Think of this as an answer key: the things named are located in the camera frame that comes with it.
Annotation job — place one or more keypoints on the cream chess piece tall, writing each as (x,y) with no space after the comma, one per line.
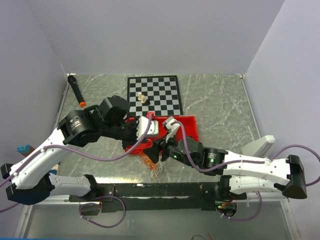
(139,96)

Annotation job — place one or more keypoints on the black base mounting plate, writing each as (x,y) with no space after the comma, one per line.
(168,196)

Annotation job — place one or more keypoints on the black chess piece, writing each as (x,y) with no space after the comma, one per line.
(147,102)

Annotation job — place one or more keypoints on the cream chess piece short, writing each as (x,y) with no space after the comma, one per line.
(142,99)

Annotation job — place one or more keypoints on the black white chessboard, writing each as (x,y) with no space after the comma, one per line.
(163,92)

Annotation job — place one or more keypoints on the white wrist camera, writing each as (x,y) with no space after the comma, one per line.
(153,130)
(171,127)

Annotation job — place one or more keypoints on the blue brown toy block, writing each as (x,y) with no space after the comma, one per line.
(25,150)

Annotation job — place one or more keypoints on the red three-compartment bin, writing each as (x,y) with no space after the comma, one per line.
(189,123)

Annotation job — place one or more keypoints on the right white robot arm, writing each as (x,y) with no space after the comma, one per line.
(238,173)

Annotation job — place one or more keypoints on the black marker orange cap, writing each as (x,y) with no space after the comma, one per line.
(73,83)

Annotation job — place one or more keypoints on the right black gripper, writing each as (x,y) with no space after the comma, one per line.
(153,153)

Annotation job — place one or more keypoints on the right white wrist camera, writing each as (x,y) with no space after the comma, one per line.
(171,127)

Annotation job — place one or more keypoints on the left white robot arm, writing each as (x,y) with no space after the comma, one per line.
(31,181)

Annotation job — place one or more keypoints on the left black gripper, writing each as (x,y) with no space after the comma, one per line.
(133,139)

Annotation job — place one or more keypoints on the blue lego bricks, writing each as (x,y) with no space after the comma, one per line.
(55,169)

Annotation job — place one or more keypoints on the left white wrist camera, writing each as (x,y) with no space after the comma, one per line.
(153,130)

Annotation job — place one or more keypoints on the white grey stand device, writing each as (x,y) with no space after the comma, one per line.
(260,148)

